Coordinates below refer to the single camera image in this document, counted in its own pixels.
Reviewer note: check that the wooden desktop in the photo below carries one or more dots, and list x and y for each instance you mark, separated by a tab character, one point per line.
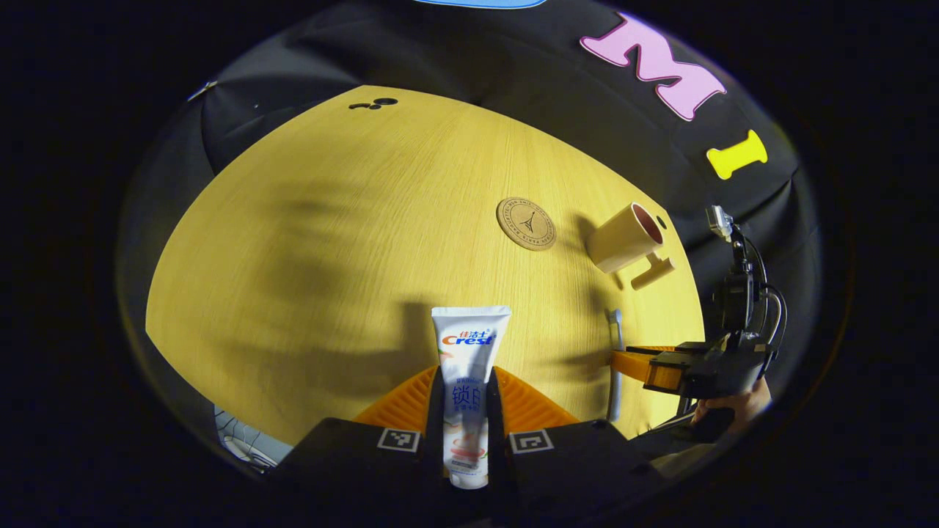
352	257

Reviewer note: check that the round brown coaster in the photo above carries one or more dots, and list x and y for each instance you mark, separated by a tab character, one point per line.
526	224

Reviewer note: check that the white toothpaste tube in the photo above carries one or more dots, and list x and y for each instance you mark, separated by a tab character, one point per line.
469	352

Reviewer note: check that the white toothbrush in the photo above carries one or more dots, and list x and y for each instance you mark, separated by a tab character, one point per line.
615	367

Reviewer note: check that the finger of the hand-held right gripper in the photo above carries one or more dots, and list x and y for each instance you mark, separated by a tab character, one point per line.
629	363

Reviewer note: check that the beige cup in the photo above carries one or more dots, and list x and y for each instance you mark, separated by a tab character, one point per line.
623	238

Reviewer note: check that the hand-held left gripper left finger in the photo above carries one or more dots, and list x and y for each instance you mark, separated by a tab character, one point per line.
436	411

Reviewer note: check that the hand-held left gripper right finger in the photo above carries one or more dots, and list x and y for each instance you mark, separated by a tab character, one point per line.
496	411

